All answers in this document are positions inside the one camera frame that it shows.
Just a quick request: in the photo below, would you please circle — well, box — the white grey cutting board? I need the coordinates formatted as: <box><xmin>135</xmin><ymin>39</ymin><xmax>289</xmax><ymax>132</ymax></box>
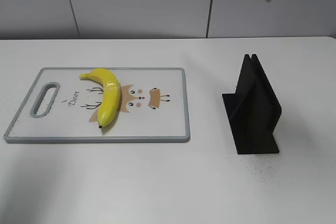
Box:
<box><xmin>4</xmin><ymin>67</ymin><xmax>190</xmax><ymax>144</ymax></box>

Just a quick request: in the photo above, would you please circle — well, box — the yellow plastic banana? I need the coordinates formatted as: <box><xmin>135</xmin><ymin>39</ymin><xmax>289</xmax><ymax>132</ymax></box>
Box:
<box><xmin>79</xmin><ymin>68</ymin><xmax>121</xmax><ymax>129</ymax></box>

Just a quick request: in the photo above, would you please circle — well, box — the black knife stand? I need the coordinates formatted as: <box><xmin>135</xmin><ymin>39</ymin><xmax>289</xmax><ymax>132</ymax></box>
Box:
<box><xmin>222</xmin><ymin>54</ymin><xmax>281</xmax><ymax>154</ymax></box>

